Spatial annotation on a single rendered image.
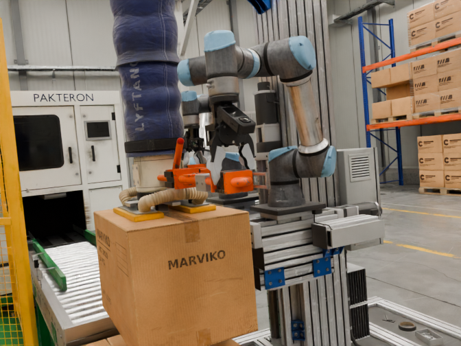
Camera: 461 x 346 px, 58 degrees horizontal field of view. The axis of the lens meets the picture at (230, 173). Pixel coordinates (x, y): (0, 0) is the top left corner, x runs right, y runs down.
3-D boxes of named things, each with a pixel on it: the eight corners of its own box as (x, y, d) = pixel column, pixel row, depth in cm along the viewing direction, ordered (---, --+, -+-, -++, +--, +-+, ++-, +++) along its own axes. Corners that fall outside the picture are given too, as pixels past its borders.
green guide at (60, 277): (22, 249, 373) (22, 239, 373) (36, 247, 379) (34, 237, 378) (48, 294, 236) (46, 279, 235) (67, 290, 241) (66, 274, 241)
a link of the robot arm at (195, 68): (246, 47, 155) (170, 53, 114) (274, 42, 150) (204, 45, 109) (252, 79, 158) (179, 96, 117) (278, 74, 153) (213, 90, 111)
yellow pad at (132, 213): (112, 212, 164) (112, 200, 163) (138, 209, 168) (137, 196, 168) (134, 222, 133) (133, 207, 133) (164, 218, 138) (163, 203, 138)
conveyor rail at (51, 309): (20, 266, 373) (18, 246, 372) (27, 265, 375) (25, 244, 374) (67, 375, 174) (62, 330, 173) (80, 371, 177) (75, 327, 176)
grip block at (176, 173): (164, 188, 134) (162, 169, 133) (193, 185, 138) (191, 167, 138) (173, 189, 126) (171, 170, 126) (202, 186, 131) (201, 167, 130)
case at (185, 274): (102, 306, 175) (92, 211, 173) (191, 285, 193) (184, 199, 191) (140, 367, 121) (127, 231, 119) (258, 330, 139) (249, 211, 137)
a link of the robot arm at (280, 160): (276, 179, 177) (274, 147, 176) (306, 178, 170) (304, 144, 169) (265, 182, 166) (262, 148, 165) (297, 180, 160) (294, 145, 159)
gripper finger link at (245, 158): (251, 174, 109) (236, 143, 107) (263, 175, 104) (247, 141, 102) (241, 180, 108) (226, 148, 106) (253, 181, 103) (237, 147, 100)
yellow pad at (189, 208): (160, 206, 172) (158, 193, 172) (182, 203, 177) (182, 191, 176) (190, 214, 142) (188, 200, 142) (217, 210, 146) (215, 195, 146)
